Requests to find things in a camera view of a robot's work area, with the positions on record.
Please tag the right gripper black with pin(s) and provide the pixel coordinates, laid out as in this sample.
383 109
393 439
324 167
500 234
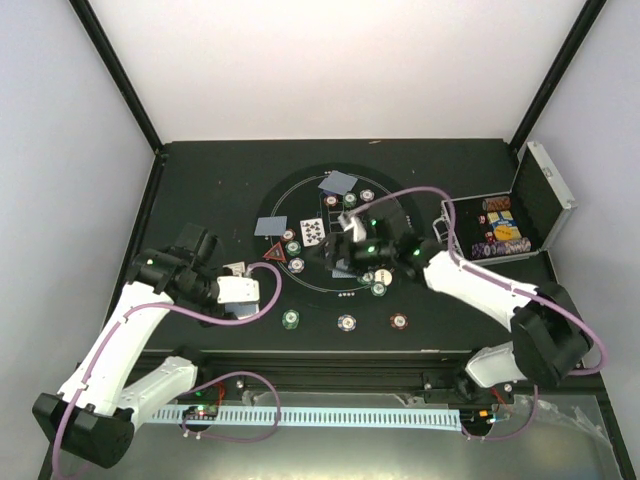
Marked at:
335 243

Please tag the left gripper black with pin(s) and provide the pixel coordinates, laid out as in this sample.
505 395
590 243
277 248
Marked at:
218 312

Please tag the orange yellow card box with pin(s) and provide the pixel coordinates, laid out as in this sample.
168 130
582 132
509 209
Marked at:
506 232

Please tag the red white chip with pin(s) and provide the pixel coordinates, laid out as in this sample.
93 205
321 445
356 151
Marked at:
331 201
288 235

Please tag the blue card box in case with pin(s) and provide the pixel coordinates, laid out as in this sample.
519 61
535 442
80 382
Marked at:
500 217

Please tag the green poker chip stack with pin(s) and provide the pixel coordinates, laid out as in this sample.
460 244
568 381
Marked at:
290 319

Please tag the white playing card box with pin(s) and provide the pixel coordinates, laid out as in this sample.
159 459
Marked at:
236 268

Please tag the brown chip row in case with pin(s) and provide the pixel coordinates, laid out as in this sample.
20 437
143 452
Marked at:
498 203

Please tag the purple chip row in case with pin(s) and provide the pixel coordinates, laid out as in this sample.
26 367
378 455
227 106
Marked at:
500 248

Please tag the white perforated strip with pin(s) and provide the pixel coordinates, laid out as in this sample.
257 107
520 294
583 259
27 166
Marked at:
333 417

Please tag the face up clubs card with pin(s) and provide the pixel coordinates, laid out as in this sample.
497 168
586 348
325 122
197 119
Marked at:
312 232

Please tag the brown poker chip stack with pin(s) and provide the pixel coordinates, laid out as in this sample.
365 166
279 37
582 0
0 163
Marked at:
399 321

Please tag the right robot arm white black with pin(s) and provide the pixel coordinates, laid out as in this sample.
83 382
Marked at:
547 337

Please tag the aluminium poker case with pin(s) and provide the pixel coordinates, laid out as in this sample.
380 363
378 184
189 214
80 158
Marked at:
541 204

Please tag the red triangular marker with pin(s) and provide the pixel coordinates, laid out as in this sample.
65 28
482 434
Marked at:
276 253

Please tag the blue card top seat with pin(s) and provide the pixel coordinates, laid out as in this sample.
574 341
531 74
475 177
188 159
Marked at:
338 183

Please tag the green chip mat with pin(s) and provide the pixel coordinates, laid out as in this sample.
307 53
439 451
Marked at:
378 289

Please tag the blue playing card deck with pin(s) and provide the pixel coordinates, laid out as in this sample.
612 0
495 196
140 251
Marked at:
239 311

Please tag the white dealer button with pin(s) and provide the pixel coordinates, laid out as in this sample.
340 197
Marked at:
383 276

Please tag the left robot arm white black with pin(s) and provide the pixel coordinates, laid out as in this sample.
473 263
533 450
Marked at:
95 413

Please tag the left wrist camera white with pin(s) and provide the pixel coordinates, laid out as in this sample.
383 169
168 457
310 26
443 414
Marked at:
237 290

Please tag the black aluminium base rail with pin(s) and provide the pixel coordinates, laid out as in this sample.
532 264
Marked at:
377 373

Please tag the red white chip top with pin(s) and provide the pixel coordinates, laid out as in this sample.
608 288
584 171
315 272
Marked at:
331 201

